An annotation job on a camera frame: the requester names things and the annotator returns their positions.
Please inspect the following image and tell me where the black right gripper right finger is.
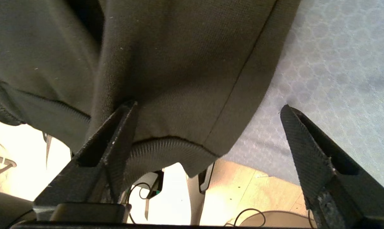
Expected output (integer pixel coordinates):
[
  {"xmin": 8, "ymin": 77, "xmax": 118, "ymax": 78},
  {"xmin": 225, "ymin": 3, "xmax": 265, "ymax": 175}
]
[{"xmin": 279, "ymin": 104, "xmax": 384, "ymax": 229}]

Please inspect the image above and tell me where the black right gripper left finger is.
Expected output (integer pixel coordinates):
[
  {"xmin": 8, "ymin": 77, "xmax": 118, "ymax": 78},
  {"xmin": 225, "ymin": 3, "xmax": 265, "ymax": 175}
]
[{"xmin": 33, "ymin": 101, "xmax": 139, "ymax": 222}]

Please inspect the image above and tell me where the black zip hoodie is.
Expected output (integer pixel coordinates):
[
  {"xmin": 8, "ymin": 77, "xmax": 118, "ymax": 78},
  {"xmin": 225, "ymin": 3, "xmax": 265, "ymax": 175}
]
[{"xmin": 0, "ymin": 0, "xmax": 302, "ymax": 178}]

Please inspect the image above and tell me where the blue bed sheet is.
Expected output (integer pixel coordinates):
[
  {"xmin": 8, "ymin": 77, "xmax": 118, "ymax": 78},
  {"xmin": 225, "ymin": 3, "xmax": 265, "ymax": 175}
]
[{"xmin": 221, "ymin": 0, "xmax": 384, "ymax": 196}]

